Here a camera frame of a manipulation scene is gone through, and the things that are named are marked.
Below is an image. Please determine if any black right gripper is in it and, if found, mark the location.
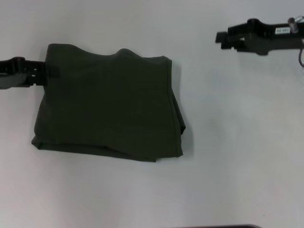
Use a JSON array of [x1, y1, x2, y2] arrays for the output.
[[215, 18, 304, 57]]

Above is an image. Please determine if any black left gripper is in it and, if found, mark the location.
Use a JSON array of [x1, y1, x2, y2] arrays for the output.
[[0, 56, 61, 90]]

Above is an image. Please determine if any dark green FREE t-shirt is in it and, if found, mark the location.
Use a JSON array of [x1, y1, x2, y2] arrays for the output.
[[31, 43, 187, 163]]

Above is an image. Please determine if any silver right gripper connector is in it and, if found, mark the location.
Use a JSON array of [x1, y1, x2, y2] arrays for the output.
[[287, 16, 304, 33]]

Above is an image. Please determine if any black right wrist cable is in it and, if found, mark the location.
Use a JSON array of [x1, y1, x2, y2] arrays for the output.
[[298, 45, 304, 69]]

